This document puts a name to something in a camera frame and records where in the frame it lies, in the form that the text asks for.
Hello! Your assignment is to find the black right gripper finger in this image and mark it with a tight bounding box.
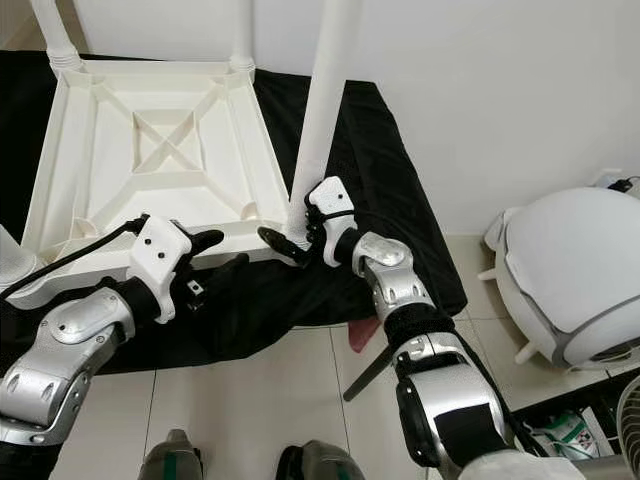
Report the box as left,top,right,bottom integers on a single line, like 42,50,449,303
257,226,309,266

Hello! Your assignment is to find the white plastic table top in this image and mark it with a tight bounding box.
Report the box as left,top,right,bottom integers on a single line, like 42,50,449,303
20,58,306,306

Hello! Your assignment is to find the black tablecloth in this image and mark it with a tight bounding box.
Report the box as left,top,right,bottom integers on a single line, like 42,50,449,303
0,50,469,376

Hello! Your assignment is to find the silver robot left leg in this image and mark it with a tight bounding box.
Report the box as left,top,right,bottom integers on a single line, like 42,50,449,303
140,428,206,480

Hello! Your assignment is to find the green white device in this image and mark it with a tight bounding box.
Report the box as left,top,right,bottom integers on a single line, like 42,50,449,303
530,410,601,456

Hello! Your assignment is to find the black flat box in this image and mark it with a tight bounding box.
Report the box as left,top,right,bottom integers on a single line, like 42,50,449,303
510,375,640,461

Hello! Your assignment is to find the grey round fan grille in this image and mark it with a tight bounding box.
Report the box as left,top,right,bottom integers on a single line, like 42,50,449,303
615,375,640,471

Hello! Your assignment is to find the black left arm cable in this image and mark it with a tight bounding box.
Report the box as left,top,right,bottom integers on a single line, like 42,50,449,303
0,213,151,301

